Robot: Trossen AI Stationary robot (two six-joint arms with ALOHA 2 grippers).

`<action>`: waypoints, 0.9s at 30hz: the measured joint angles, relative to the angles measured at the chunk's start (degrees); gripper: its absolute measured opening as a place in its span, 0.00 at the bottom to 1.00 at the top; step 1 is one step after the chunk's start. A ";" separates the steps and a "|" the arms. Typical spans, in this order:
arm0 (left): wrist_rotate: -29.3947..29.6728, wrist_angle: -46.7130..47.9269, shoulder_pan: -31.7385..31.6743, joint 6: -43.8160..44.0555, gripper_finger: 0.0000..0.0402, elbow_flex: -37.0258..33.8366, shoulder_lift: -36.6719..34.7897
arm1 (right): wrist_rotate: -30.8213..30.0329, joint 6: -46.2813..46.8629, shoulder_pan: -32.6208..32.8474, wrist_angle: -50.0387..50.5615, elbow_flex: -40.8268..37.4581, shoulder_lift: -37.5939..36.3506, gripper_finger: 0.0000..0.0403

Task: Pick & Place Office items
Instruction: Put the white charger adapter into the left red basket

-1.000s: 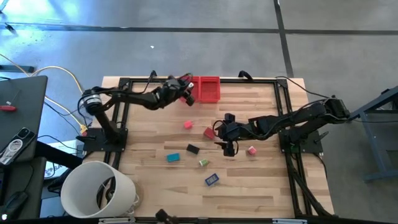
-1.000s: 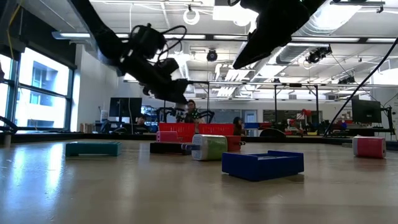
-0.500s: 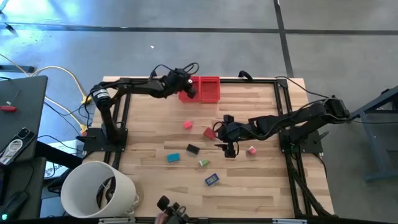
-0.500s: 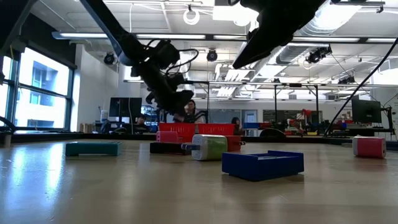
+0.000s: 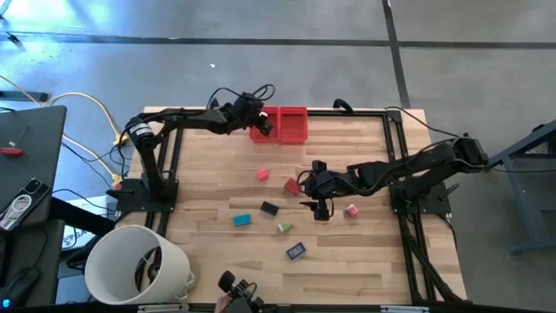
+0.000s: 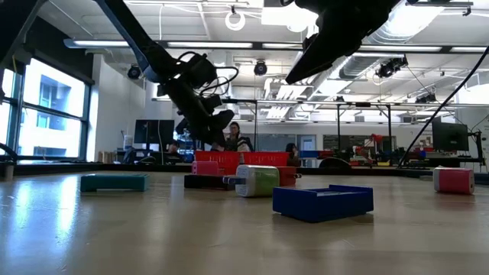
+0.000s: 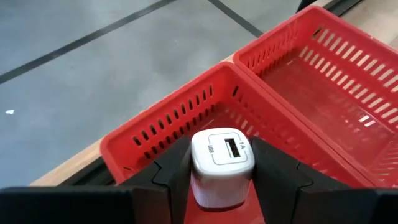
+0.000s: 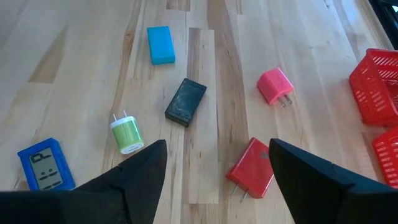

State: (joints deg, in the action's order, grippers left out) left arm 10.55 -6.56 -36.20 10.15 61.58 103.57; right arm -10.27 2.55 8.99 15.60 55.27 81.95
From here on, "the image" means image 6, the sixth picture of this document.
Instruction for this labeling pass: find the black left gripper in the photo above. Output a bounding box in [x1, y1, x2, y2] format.
[164, 76, 235, 150]

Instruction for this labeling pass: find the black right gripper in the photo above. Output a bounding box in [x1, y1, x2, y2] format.
[284, 0, 400, 85]

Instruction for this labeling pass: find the pink wall charger cube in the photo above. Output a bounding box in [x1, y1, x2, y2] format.
[191, 160, 226, 176]

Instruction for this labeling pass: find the black rectangular box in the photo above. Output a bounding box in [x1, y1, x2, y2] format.
[183, 173, 236, 191]

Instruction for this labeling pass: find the dark red wall charger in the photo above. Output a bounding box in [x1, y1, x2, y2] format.
[277, 166, 303, 187]

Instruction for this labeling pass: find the teal rectangular box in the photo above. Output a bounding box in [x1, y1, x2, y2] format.
[79, 173, 151, 193]

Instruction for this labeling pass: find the blue rectangular box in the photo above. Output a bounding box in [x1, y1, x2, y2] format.
[272, 184, 375, 224]

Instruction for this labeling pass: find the pink and white wall charger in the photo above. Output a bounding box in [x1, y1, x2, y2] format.
[432, 167, 475, 196]

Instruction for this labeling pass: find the red plastic basket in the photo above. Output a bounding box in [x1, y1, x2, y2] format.
[241, 151, 290, 168]
[194, 150, 242, 176]

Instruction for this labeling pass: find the person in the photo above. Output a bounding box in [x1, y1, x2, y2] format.
[167, 140, 184, 161]
[285, 142, 303, 168]
[224, 121, 254, 153]

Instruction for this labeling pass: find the black computer monitor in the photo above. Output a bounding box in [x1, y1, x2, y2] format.
[133, 118, 176, 152]
[432, 121, 470, 152]

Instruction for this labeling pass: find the long ceiling light strip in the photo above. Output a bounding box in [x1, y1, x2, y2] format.
[63, 37, 489, 54]

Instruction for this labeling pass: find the red and white machine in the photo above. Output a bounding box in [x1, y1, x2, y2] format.
[353, 132, 385, 166]

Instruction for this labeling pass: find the large window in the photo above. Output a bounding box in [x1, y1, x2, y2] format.
[0, 57, 95, 163]

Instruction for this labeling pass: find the small grey cylinder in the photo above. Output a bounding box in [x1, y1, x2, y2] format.
[2, 162, 16, 182]

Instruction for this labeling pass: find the silver ventilation duct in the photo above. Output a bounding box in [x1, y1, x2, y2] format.
[338, 15, 425, 79]

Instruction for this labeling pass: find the green and white wall charger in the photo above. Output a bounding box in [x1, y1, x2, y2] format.
[222, 164, 281, 199]

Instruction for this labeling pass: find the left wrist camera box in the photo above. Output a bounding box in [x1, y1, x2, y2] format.
[186, 52, 221, 83]

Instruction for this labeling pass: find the black metal gantry frame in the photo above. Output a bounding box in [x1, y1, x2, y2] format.
[225, 98, 393, 154]

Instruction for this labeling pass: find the black ceiling camera rig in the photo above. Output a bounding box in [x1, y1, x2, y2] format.
[376, 56, 409, 79]

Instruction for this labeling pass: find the white coiled cable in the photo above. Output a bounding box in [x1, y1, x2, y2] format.
[224, 10, 247, 32]

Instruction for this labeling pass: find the thin black cable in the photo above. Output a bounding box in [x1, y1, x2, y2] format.
[397, 45, 489, 168]

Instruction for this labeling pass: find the black aluminium table frame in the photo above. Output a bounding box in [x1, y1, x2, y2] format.
[0, 160, 489, 186]

